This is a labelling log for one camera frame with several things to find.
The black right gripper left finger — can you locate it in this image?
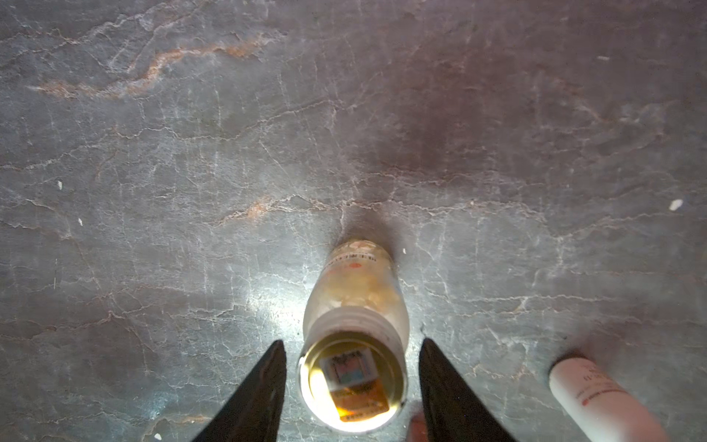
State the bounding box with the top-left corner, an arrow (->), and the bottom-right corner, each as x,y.
194,340 -> 287,442

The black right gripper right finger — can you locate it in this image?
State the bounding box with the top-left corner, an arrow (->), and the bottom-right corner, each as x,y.
419,338 -> 516,442

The clear pill bottle gold lid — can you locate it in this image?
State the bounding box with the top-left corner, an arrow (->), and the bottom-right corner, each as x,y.
296,239 -> 410,435

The red weekly pill organizer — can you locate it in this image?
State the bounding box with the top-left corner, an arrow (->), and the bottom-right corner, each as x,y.
406,412 -> 429,442

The small white pill bottle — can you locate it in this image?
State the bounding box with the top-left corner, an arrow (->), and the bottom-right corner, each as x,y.
549,357 -> 669,442

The white pill on table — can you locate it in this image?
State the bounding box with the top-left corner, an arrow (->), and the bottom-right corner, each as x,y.
669,199 -> 683,212

